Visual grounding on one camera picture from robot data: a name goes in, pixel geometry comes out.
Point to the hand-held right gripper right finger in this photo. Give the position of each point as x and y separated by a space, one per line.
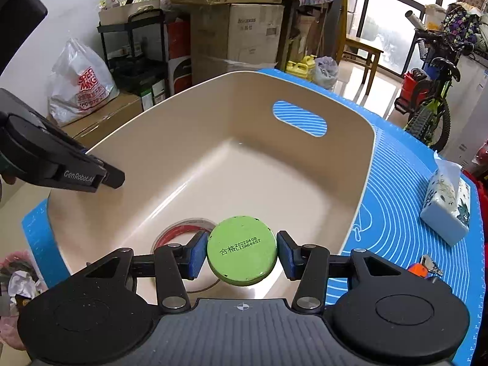
286 255

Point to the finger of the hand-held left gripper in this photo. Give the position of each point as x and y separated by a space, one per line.
114 178

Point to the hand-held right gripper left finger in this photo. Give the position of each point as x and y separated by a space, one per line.
197 255

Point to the green round tin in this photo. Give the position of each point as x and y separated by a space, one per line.
242 249

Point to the beige plastic bin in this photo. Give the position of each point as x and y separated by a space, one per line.
228 160

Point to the orange utility knife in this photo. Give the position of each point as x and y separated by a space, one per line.
415 269

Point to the person's left hand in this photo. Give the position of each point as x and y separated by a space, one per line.
7 179

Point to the clear tape roll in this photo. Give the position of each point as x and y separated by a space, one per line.
167 232

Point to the low brown cardboard box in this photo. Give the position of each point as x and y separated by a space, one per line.
114 114

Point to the white plastic bag red print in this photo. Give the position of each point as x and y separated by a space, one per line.
82 84

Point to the small green white box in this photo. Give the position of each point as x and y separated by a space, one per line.
154 97

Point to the black metal shelf rack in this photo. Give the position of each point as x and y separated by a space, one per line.
133 68

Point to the red and white box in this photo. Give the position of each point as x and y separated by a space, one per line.
179 68

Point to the blue silicone mat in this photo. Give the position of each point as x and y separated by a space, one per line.
400 183

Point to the pink trash bag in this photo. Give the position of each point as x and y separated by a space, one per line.
15 286

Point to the silver metal object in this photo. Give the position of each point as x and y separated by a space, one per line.
432 264

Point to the beige cardboard tray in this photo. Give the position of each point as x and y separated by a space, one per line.
125 13

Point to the floral tissue box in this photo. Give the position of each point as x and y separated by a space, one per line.
444 206

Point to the large wrapped cardboard box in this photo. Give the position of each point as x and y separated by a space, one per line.
236 38

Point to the yellow plastic jug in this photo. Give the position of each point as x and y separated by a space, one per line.
294 69
309 66

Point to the grey plastic bag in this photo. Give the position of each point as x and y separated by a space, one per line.
326 72

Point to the red cloth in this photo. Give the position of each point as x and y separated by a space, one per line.
478 190

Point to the green bicycle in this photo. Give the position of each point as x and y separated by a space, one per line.
434 110

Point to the wooden table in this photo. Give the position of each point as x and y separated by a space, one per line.
362 45

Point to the white appliance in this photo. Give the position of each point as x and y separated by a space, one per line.
471 103

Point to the floral fabric bag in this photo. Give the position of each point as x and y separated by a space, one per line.
459 26

